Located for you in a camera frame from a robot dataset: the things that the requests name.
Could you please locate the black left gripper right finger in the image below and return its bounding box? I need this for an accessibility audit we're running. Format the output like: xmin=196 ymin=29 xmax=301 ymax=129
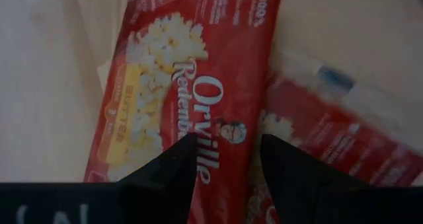
xmin=260 ymin=133 xmax=423 ymax=224

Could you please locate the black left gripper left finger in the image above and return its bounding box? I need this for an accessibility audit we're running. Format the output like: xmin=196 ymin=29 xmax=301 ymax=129
xmin=0 ymin=132 xmax=200 ymax=224

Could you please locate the red Orville popcorn bag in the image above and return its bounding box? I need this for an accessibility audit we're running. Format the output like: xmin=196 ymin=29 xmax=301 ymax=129
xmin=246 ymin=47 xmax=423 ymax=224
xmin=83 ymin=0 xmax=284 ymax=224

